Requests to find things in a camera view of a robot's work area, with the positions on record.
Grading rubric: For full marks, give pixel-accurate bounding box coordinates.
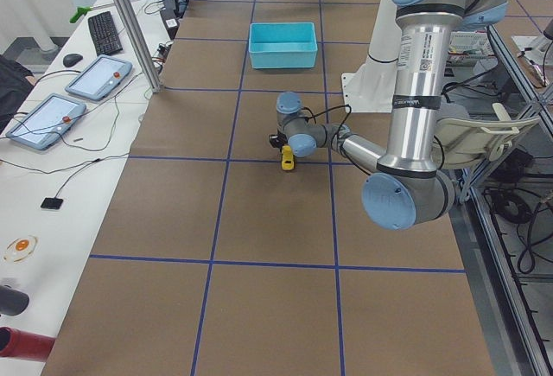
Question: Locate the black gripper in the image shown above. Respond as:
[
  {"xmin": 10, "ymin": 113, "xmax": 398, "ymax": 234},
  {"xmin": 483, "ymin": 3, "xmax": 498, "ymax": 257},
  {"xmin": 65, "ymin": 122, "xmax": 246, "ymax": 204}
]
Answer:
[{"xmin": 271, "ymin": 131, "xmax": 288, "ymax": 147}]

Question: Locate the yellow beetle toy car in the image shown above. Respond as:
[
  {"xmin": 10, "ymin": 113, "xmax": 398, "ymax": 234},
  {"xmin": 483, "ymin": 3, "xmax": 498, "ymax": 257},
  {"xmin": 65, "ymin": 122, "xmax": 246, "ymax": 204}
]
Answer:
[{"xmin": 281, "ymin": 144, "xmax": 295, "ymax": 171}]

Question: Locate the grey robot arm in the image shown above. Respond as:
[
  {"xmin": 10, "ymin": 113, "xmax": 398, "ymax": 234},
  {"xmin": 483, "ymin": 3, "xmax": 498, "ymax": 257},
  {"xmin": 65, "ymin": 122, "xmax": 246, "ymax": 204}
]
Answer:
[{"xmin": 270, "ymin": 0, "xmax": 506, "ymax": 230}]

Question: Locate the light blue plastic bin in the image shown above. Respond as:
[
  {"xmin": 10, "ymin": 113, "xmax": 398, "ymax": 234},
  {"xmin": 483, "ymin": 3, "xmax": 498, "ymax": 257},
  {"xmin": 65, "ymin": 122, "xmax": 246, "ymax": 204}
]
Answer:
[{"xmin": 248, "ymin": 22, "xmax": 318, "ymax": 69}]

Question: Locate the beige plastic chair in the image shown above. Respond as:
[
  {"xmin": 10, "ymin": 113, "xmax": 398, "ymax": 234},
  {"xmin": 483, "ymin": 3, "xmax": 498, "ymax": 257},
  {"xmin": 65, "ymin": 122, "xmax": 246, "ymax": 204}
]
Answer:
[{"xmin": 425, "ymin": 102, "xmax": 541, "ymax": 204}]

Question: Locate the upper teach pendant tablet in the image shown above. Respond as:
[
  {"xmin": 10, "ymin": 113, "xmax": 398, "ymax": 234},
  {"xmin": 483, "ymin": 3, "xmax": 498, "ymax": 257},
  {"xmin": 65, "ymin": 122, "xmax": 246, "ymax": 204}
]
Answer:
[{"xmin": 65, "ymin": 54, "xmax": 133, "ymax": 101}]

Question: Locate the teach pendant tablet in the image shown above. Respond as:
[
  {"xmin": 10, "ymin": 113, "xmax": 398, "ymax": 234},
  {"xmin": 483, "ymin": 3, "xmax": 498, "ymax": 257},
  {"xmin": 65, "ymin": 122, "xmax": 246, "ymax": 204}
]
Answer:
[
  {"xmin": 65, "ymin": 54, "xmax": 133, "ymax": 101},
  {"xmin": 6, "ymin": 94, "xmax": 86, "ymax": 150}
]

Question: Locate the black keyboard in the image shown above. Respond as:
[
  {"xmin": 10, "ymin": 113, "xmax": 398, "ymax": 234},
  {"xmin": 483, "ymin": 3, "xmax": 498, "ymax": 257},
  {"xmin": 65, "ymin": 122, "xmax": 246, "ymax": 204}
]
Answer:
[{"xmin": 87, "ymin": 11, "xmax": 123, "ymax": 55}]

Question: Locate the black computer mouse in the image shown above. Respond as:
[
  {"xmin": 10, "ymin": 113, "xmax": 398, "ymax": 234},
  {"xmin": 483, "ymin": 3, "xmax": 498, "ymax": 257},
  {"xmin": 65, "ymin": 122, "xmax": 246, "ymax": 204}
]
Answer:
[{"xmin": 62, "ymin": 54, "xmax": 83, "ymax": 67}]

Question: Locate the small black square pad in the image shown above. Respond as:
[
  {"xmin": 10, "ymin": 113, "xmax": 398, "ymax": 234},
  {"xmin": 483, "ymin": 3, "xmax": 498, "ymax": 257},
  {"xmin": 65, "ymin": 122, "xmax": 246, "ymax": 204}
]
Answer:
[{"xmin": 41, "ymin": 197, "xmax": 64, "ymax": 210}]

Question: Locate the lower teach pendant tablet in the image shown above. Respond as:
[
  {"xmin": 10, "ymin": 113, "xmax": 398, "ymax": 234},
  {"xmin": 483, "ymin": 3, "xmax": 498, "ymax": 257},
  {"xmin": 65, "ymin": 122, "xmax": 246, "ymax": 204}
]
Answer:
[{"xmin": 6, "ymin": 94, "xmax": 86, "ymax": 150}]

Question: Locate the black cylinder bottle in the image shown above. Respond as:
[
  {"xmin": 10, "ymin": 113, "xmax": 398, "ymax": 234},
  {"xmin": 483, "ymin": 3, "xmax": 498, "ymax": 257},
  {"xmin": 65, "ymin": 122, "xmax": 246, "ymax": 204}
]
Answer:
[{"xmin": 0, "ymin": 285, "xmax": 29, "ymax": 316}]

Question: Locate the red cylinder bottle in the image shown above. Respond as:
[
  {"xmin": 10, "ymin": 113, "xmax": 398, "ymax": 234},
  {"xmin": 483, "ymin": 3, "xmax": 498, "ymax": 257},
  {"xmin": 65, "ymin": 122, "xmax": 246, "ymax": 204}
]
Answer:
[{"xmin": 1, "ymin": 327, "xmax": 56, "ymax": 362}]

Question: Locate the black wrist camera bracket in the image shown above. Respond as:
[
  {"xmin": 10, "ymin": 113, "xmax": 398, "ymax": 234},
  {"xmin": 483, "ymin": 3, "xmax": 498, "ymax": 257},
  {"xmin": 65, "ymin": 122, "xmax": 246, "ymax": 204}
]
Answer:
[{"xmin": 269, "ymin": 134, "xmax": 282, "ymax": 149}]

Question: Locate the black camera cable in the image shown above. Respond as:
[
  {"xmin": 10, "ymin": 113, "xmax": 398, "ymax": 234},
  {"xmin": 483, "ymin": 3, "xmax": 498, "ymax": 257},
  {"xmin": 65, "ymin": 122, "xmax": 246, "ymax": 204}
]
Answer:
[{"xmin": 300, "ymin": 104, "xmax": 353, "ymax": 135}]

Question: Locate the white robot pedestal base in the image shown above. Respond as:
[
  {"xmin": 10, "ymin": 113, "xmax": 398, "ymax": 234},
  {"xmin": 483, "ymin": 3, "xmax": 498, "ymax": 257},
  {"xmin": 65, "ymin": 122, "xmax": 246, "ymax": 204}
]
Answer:
[{"xmin": 341, "ymin": 0, "xmax": 402, "ymax": 113}]

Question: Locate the aluminium frame post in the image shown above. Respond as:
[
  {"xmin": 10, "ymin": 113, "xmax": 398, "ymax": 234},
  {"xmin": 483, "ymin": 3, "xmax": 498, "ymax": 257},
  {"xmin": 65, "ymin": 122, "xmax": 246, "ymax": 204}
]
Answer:
[{"xmin": 113, "ymin": 0, "xmax": 162, "ymax": 93}]

